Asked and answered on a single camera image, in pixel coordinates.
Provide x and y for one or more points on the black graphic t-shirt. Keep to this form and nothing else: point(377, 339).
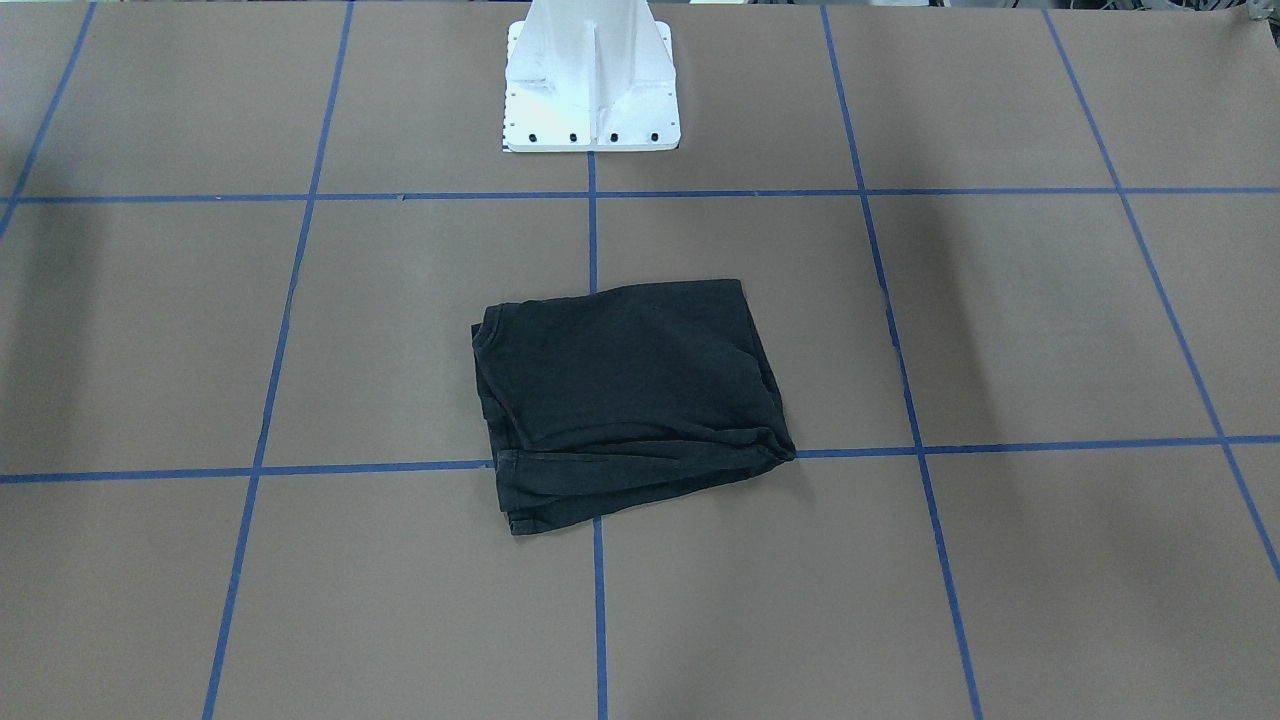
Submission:
point(599, 403)

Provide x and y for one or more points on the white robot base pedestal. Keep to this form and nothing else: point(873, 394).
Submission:
point(590, 76)

